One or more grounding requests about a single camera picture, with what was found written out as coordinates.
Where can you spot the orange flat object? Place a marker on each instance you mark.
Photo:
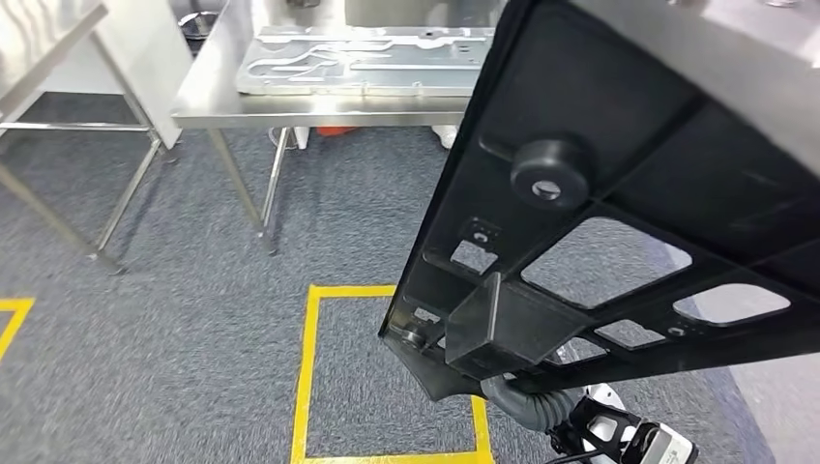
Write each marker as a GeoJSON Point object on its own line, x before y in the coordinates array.
{"type": "Point", "coordinates": [336, 130]}

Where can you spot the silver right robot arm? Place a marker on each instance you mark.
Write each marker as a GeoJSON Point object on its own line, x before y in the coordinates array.
{"type": "Point", "coordinates": [544, 410]}

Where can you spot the stainless steel side table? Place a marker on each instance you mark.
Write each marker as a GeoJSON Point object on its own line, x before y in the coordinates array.
{"type": "Point", "coordinates": [38, 45]}

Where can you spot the grey metal case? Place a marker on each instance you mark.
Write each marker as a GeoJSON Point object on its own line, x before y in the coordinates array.
{"type": "Point", "coordinates": [416, 13]}

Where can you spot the stainless steel workbench table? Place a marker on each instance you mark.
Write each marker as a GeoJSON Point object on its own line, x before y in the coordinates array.
{"type": "Point", "coordinates": [320, 118]}

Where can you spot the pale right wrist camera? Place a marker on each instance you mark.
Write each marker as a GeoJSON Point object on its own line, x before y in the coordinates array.
{"type": "Point", "coordinates": [673, 448]}

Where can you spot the black plastic plate frame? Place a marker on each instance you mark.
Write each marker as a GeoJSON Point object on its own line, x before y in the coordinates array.
{"type": "Point", "coordinates": [544, 96]}

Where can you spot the grey aluminium fixture plate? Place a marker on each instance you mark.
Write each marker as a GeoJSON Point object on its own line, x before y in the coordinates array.
{"type": "Point", "coordinates": [384, 80]}

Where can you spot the person's foot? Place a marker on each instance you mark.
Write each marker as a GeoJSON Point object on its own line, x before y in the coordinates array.
{"type": "Point", "coordinates": [445, 136]}

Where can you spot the black pole round base stand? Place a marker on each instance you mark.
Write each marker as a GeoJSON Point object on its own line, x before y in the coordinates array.
{"type": "Point", "coordinates": [198, 25]}

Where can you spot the yellow floor tape square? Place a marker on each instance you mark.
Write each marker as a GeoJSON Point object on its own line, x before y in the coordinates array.
{"type": "Point", "coordinates": [306, 384]}
{"type": "Point", "coordinates": [22, 306]}

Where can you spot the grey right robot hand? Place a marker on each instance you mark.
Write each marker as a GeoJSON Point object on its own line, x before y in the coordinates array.
{"type": "Point", "coordinates": [500, 392]}

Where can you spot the white cabinet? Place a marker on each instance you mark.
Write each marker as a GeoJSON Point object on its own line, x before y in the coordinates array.
{"type": "Point", "coordinates": [147, 64]}

